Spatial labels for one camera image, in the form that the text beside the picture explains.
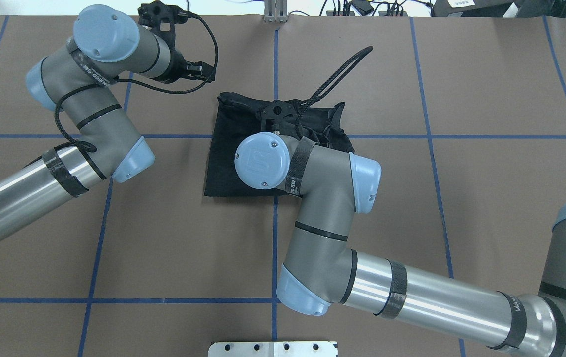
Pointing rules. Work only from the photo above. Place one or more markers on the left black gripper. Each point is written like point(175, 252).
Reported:
point(175, 70)

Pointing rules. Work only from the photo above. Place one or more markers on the black graphic t-shirt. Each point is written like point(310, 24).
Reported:
point(237, 118)

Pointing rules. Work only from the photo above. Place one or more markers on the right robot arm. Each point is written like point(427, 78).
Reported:
point(452, 247)

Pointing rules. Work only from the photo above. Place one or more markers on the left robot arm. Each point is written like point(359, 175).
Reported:
point(75, 84)

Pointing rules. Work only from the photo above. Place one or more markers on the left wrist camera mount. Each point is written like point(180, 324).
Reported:
point(161, 19)

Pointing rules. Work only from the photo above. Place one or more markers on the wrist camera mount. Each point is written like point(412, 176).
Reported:
point(161, 19)
point(280, 118)

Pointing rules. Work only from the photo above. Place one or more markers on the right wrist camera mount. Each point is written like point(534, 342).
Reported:
point(280, 118)

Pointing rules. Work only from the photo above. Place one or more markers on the aluminium frame post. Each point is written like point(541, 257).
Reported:
point(275, 11)

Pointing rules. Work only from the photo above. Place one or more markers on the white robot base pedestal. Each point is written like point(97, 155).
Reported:
point(274, 349)

